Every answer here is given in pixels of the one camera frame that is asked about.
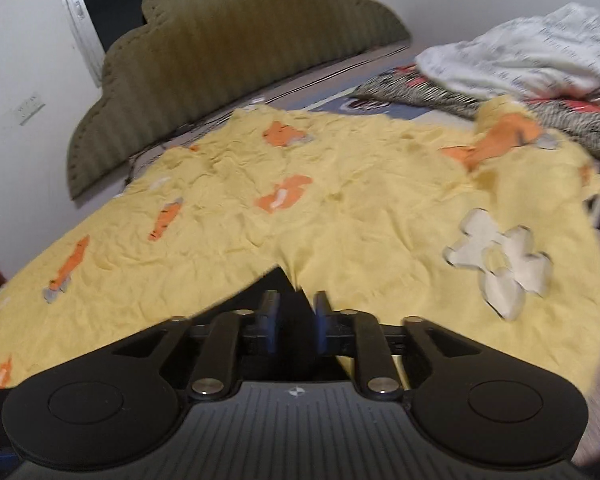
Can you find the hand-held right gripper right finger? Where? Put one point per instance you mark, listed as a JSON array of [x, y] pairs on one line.
[[323, 325]]

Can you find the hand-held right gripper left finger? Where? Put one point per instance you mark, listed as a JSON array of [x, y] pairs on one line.
[[270, 325]]

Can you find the black pants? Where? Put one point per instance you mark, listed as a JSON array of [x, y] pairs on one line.
[[275, 282]]

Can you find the yellow printed blanket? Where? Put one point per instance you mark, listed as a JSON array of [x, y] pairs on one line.
[[380, 200]]

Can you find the grey striped bed sheet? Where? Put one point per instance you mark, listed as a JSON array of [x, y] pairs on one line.
[[325, 82]]

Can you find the green padded headboard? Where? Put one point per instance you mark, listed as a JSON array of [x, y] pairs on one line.
[[230, 50]]

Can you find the black and white patterned blanket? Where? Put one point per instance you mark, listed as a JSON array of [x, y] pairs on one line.
[[570, 115]]

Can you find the white crumpled quilt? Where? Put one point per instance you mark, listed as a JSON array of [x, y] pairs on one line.
[[535, 45]]

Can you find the white framed window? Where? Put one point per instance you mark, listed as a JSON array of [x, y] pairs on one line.
[[110, 0]]

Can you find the white wall socket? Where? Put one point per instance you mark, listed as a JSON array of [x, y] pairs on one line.
[[30, 108]]

